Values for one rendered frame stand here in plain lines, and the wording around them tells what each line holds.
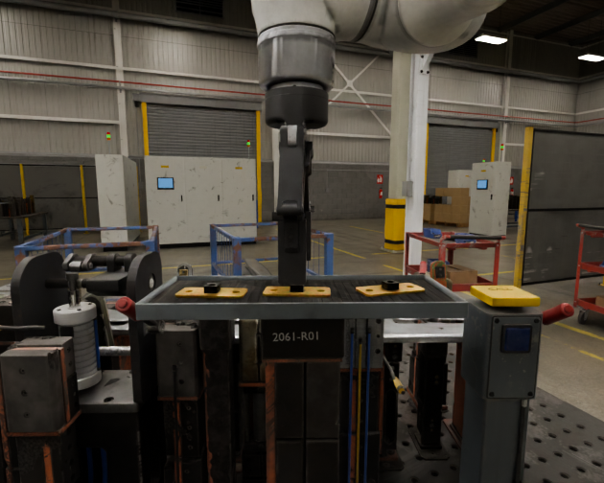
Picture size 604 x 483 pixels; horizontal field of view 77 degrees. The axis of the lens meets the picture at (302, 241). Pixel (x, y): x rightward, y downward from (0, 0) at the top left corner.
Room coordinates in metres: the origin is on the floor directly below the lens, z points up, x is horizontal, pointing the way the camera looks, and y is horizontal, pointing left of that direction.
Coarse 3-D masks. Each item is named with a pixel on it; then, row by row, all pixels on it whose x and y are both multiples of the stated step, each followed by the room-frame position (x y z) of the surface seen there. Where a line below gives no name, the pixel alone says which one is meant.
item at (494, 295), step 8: (472, 288) 0.50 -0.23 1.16; (480, 288) 0.48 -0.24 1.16; (488, 288) 0.48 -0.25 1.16; (496, 288) 0.48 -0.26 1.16; (504, 288) 0.48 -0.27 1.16; (512, 288) 0.48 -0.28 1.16; (520, 288) 0.48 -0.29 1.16; (480, 296) 0.47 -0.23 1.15; (488, 296) 0.45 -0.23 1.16; (496, 296) 0.45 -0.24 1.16; (504, 296) 0.45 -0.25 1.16; (512, 296) 0.45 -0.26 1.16; (520, 296) 0.45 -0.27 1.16; (528, 296) 0.45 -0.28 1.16; (536, 296) 0.45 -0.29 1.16; (488, 304) 0.45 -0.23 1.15; (496, 304) 0.44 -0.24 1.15; (504, 304) 0.44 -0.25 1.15; (512, 304) 0.44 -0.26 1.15; (520, 304) 0.44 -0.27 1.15; (528, 304) 0.44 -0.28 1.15; (536, 304) 0.44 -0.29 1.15
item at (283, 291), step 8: (272, 288) 0.47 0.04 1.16; (280, 288) 0.47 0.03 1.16; (288, 288) 0.47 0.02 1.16; (296, 288) 0.46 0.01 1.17; (304, 288) 0.47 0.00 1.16; (312, 288) 0.47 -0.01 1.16; (320, 288) 0.47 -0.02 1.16; (328, 288) 0.47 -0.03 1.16; (280, 296) 0.45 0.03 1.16; (288, 296) 0.45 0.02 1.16; (296, 296) 0.45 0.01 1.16; (304, 296) 0.45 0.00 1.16; (312, 296) 0.44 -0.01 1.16; (320, 296) 0.44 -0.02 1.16; (328, 296) 0.44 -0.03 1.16
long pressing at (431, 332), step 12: (108, 312) 0.86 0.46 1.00; (120, 312) 0.86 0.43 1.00; (384, 324) 0.79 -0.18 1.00; (396, 324) 0.79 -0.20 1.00; (408, 324) 0.79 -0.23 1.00; (420, 324) 0.79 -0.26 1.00; (432, 324) 0.79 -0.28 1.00; (444, 324) 0.79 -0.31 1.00; (456, 324) 0.79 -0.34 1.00; (384, 336) 0.71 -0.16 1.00; (396, 336) 0.71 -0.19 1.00; (408, 336) 0.71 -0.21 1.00; (420, 336) 0.71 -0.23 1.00; (432, 336) 0.72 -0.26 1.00; (444, 336) 0.72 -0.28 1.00; (456, 336) 0.72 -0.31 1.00
